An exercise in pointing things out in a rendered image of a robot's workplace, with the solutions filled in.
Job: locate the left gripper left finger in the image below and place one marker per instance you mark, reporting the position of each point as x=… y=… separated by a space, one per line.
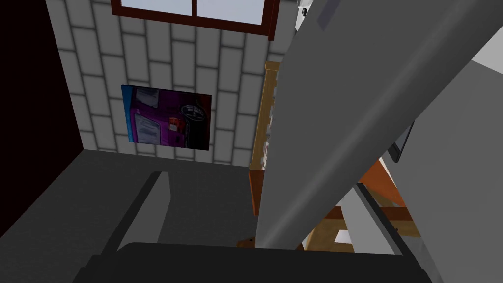
x=151 y=212

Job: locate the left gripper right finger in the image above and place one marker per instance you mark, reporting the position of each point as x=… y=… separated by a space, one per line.
x=365 y=228

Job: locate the grey appliance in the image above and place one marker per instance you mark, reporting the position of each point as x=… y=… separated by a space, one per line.
x=452 y=177

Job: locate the grey appliance door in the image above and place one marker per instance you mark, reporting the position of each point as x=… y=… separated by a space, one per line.
x=334 y=118

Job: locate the wooden shelf unit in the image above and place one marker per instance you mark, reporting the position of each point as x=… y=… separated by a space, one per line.
x=267 y=102

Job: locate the red-brown framed window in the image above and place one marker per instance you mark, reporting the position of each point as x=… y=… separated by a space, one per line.
x=196 y=10

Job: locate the purple picture on wall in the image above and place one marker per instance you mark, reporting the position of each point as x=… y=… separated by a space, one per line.
x=165 y=118

